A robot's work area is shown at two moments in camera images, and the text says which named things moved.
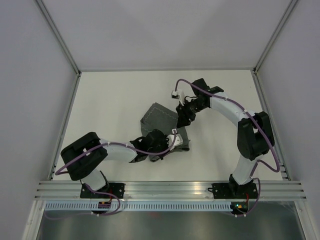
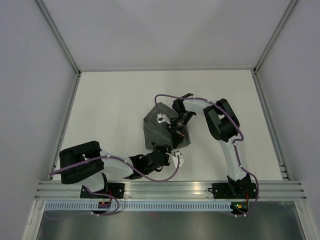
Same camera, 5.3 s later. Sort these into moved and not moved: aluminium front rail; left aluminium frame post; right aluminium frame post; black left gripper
Moved: black left gripper
Not moved: right aluminium frame post; aluminium front rail; left aluminium frame post
